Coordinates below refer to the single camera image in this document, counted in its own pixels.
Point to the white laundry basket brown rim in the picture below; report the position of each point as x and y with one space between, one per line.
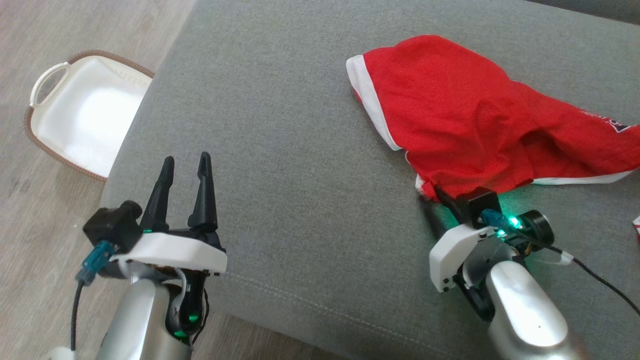
85 115

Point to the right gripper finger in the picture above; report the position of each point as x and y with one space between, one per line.
449 205
432 217

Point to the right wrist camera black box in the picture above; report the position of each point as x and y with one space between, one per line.
477 205

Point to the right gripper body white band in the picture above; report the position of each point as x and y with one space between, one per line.
450 255

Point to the grey sofa seat cushion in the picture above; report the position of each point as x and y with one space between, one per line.
300 150

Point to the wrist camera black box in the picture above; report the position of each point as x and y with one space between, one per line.
477 205
112 225

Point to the grey sofa back cushion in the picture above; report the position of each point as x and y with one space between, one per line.
600 7

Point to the red shorts with white hem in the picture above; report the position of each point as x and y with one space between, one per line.
450 100

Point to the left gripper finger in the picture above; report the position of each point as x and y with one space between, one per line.
205 200
159 200

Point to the red jersey with white trim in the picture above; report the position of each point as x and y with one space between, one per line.
637 226

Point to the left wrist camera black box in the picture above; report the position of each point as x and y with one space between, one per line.
112 225

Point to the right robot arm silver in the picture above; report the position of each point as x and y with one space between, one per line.
525 310

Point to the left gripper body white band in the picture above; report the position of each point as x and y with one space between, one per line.
175 250

